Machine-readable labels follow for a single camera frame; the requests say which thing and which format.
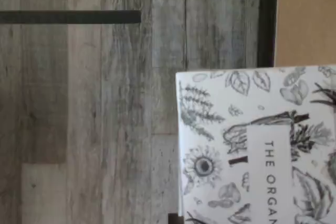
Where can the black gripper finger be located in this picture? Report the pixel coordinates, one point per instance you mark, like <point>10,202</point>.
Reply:
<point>175,219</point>

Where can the black metal shelving rack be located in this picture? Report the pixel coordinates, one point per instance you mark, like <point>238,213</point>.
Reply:
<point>267,24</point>

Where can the black flat bar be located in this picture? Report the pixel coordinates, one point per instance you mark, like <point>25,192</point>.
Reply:
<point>71,16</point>

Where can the white box yellow strip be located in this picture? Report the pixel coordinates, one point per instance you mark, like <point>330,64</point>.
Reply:
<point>249,142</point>

